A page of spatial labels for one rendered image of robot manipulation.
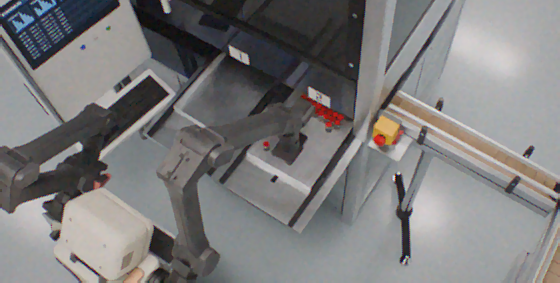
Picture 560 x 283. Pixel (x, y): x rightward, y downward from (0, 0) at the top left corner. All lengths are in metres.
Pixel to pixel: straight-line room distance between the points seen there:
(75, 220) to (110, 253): 0.13
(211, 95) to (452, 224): 1.42
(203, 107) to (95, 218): 0.82
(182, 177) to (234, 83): 1.03
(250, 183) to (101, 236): 0.69
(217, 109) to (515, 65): 2.01
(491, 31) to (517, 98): 0.51
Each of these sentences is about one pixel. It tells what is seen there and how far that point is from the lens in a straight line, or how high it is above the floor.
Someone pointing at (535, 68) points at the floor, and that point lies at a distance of 3.46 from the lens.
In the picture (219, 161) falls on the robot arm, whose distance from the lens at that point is 1.12.
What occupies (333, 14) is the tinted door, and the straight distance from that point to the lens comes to 1.50.
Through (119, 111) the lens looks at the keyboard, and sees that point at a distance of 2.19.
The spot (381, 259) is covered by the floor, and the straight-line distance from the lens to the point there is 2.70.
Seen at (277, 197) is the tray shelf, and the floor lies 0.88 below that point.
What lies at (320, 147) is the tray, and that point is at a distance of 1.91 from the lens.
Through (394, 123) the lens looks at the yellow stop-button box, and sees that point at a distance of 1.81.
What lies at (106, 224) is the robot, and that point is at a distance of 1.36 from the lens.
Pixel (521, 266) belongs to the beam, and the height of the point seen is 0.54.
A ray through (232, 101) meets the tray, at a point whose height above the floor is 0.88.
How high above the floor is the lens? 2.58
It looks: 60 degrees down
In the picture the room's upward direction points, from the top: 8 degrees counter-clockwise
